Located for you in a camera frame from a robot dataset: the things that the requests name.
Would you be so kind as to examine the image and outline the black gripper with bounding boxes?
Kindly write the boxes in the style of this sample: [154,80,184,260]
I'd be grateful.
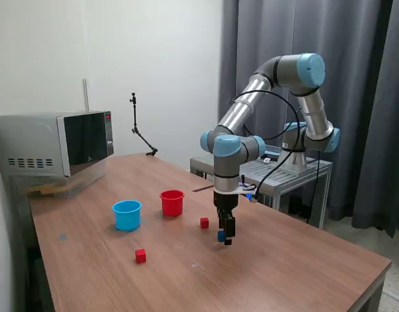
[213,192,240,247]

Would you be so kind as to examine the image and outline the red plastic cup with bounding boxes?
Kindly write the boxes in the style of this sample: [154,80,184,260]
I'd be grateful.
[159,190,185,217]

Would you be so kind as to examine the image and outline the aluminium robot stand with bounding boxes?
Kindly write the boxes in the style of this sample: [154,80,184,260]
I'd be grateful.
[189,152,333,230]

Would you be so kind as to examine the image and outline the blue plastic cup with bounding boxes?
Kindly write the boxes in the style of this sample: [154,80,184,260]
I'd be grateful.
[112,200,143,232]

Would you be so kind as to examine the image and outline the wooden plank pieces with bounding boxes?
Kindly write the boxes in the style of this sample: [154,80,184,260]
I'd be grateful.
[26,183,70,198]

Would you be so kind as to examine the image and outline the grey curtain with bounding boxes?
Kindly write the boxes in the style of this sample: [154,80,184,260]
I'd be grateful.
[217,0,399,238]

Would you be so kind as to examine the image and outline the silver microwave oven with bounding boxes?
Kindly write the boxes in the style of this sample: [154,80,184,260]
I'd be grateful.
[0,110,115,179]

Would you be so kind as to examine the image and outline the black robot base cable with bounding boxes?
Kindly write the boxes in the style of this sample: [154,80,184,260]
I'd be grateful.
[305,151,321,225]

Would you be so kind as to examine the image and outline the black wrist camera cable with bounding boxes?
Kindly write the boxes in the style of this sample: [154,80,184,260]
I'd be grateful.
[231,90,302,198]

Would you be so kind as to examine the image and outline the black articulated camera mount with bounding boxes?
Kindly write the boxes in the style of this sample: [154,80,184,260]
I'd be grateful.
[128,92,159,157]

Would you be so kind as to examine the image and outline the white floor cable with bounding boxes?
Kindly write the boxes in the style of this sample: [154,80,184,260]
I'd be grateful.
[381,287,399,303]

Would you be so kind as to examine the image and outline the white wall conduit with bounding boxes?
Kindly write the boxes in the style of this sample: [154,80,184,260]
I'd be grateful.
[83,77,90,113]

